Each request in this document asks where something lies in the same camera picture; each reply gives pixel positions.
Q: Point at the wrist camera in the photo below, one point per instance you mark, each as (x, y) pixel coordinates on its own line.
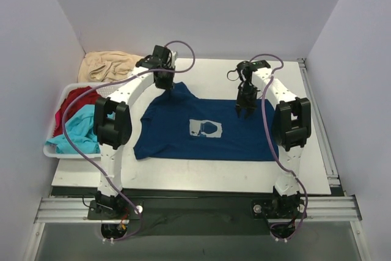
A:
(161, 57)
(245, 69)

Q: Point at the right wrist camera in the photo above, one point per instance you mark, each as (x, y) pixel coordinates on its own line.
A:
(245, 69)

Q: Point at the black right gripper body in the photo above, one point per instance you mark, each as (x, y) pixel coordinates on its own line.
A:
(245, 102)

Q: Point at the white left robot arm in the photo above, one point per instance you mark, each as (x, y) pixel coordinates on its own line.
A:
(113, 126)

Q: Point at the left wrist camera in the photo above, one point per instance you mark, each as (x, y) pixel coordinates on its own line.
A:
(161, 57)

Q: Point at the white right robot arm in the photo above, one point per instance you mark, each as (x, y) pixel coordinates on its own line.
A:
(291, 122)

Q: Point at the aluminium frame rail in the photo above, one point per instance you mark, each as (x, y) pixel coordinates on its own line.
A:
(73, 210)

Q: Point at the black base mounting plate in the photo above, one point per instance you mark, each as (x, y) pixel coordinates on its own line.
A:
(281, 217)

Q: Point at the beige t-shirt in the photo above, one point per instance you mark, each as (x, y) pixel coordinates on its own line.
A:
(106, 66)

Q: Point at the turquoise t-shirt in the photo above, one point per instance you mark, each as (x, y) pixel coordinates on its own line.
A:
(80, 131)

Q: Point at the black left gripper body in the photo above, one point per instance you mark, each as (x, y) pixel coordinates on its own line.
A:
(164, 81)

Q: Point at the right side aluminium rail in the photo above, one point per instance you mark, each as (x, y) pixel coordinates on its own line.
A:
(321, 135)

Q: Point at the navy blue mickey t-shirt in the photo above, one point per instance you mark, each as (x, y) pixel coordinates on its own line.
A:
(179, 125)

